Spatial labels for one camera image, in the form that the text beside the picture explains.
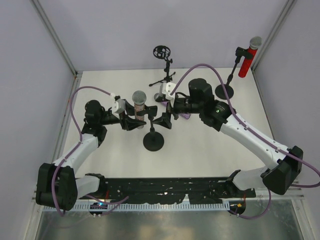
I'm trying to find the silver glitter microphone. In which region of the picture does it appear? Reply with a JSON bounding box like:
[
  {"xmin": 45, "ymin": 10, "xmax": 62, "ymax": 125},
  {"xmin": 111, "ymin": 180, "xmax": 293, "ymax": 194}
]
[{"xmin": 132, "ymin": 90, "xmax": 147, "ymax": 121}]

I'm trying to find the red glitter microphone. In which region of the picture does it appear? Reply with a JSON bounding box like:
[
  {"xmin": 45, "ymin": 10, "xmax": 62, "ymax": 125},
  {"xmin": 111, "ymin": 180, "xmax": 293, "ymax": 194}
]
[{"xmin": 238, "ymin": 36, "xmax": 263, "ymax": 78}]

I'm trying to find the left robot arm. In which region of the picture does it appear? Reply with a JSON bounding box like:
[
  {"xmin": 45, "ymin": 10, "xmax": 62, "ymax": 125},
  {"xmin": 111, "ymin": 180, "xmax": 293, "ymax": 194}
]
[{"xmin": 35, "ymin": 99, "xmax": 146, "ymax": 211}]

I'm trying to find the black tripod shock-mount stand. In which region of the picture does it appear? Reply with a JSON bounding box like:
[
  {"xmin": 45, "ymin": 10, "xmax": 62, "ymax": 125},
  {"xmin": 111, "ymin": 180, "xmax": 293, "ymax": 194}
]
[{"xmin": 148, "ymin": 44, "xmax": 180, "ymax": 88}]

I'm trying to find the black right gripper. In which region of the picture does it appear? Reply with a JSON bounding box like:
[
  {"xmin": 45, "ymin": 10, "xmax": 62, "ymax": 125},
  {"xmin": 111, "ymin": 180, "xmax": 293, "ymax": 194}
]
[{"xmin": 152, "ymin": 94, "xmax": 203, "ymax": 129}]

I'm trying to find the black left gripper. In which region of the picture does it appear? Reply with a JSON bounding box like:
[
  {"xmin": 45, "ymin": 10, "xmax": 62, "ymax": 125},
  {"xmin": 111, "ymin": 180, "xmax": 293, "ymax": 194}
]
[{"xmin": 99, "ymin": 99, "xmax": 147, "ymax": 131}]

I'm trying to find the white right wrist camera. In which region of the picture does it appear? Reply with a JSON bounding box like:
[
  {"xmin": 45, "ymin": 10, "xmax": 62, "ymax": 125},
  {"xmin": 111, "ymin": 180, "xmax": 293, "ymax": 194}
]
[{"xmin": 159, "ymin": 82, "xmax": 176, "ymax": 103}]

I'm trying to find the white slotted cable duct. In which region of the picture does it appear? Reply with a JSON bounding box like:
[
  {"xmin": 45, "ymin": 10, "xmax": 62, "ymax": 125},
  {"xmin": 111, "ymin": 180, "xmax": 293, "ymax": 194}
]
[{"xmin": 71, "ymin": 201, "xmax": 230, "ymax": 212}]

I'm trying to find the purple glitter microphone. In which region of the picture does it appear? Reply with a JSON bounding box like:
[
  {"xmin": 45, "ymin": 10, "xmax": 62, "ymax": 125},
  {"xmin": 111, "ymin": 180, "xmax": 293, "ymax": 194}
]
[{"xmin": 161, "ymin": 101, "xmax": 191, "ymax": 120}]

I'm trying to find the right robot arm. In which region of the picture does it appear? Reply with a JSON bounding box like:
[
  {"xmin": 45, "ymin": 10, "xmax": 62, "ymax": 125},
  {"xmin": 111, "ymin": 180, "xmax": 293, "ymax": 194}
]
[{"xmin": 154, "ymin": 78, "xmax": 303, "ymax": 197}]

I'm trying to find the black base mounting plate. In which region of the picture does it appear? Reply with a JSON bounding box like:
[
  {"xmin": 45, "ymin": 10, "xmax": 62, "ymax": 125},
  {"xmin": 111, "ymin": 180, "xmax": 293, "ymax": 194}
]
[{"xmin": 89, "ymin": 177, "xmax": 256, "ymax": 205}]

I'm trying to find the round-base mic stand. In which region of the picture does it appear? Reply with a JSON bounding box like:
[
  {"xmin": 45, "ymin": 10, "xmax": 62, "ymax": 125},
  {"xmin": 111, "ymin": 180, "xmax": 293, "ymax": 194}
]
[
  {"xmin": 137, "ymin": 105, "xmax": 165, "ymax": 152},
  {"xmin": 215, "ymin": 47, "xmax": 247, "ymax": 100}
]

